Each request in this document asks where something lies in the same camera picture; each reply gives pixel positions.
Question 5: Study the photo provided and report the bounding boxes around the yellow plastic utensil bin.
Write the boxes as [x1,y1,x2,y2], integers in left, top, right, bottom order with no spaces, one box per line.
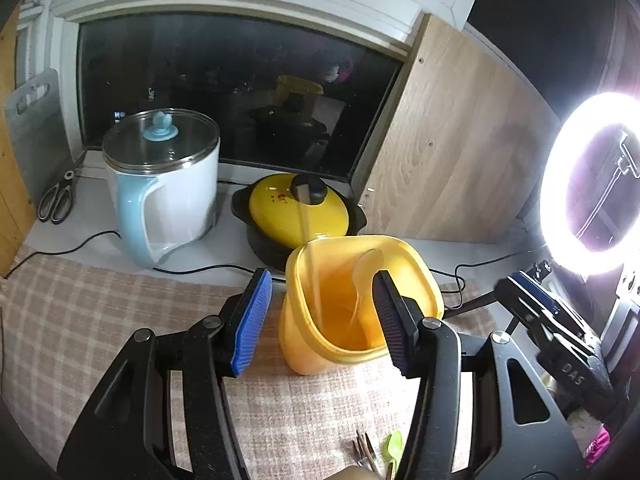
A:
[279,235,444,375]

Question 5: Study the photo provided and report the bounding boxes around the yellow lidded black pot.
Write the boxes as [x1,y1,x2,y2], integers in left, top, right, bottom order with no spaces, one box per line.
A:
[231,174,367,271]

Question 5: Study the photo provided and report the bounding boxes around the light oak wood panel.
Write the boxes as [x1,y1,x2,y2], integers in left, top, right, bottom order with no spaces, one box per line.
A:
[360,15,560,243]

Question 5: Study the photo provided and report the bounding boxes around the white ring light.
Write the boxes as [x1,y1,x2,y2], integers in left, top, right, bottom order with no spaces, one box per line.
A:
[539,92,639,278]

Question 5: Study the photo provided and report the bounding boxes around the grey plastic cutting board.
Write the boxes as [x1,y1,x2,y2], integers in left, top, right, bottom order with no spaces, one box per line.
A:
[4,68,72,205]

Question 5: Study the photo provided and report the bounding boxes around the green plastic spoon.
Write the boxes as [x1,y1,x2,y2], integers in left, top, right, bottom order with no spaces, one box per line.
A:
[383,429,404,480]

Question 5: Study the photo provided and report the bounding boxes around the phone holder clamp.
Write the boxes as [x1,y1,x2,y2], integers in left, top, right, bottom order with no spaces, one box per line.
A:
[574,126,639,250]

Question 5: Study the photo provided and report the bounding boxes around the black ring light cable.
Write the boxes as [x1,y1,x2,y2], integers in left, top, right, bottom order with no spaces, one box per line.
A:
[429,244,549,311]

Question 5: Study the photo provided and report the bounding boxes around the metal fork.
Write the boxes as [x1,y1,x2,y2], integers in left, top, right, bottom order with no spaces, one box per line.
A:
[352,430,381,476]

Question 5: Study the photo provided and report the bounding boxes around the white blue electric kettle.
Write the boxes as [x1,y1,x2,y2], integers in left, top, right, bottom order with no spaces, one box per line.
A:
[102,108,220,269]

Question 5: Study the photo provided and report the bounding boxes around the black handled scissors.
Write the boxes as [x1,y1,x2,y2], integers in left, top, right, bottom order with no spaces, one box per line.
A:
[37,151,87,226]

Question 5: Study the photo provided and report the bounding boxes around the orange pine wood board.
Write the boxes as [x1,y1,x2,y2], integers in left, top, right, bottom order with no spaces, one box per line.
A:
[0,4,36,275]

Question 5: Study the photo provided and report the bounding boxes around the black kettle power cable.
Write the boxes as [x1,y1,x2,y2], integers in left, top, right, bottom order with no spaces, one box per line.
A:
[3,228,286,283]

